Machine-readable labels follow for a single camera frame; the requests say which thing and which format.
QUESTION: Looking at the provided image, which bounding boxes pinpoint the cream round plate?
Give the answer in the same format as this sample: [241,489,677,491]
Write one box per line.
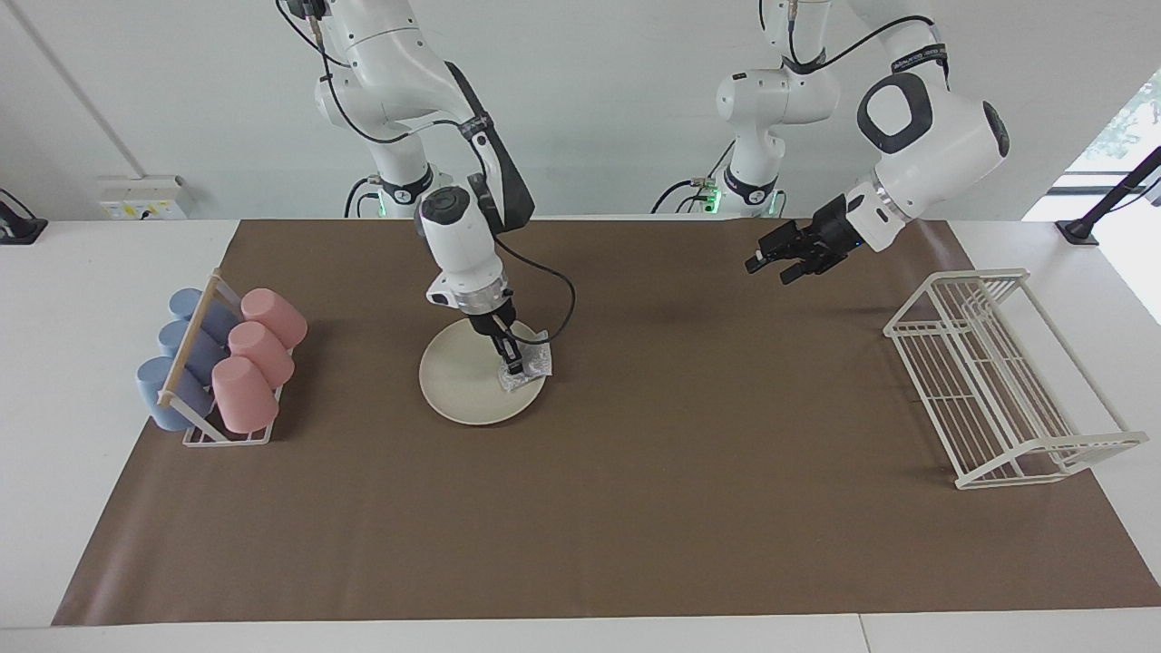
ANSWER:
[419,314,549,426]

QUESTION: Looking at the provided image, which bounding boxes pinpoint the pink plastic cup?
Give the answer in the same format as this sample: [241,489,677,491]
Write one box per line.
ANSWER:
[227,321,296,389]
[240,288,308,350]
[211,356,280,434]

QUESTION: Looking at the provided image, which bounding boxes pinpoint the brown table mat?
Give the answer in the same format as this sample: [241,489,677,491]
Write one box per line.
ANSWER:
[52,218,1161,627]

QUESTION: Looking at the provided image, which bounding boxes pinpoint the black clamp stand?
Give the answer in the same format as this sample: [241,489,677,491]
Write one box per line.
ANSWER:
[1055,145,1161,248]

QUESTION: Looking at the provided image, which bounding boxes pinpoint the blue plastic cup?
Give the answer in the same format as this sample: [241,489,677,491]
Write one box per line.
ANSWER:
[136,356,217,432]
[158,319,228,382]
[169,288,241,344]

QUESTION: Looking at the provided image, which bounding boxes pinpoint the black table clamp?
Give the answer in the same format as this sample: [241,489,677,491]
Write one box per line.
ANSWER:
[0,188,48,246]

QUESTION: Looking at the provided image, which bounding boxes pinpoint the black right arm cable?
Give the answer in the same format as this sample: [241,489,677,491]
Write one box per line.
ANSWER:
[277,0,578,347]

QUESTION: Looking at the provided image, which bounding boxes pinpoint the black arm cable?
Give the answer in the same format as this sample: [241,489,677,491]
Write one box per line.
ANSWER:
[277,0,578,347]
[760,0,937,73]

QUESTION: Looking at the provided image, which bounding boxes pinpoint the black base cable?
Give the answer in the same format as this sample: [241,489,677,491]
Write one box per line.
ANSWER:
[651,180,717,216]
[345,177,382,219]

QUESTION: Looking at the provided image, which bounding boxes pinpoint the white wire dish rack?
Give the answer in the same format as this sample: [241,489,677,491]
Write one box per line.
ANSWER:
[883,268,1149,491]

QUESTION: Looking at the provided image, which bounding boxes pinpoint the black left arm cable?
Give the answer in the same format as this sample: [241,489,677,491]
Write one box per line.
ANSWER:
[760,0,937,73]

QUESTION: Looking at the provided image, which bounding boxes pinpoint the white wall outlet box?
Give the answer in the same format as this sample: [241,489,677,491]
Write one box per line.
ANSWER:
[98,176,188,220]

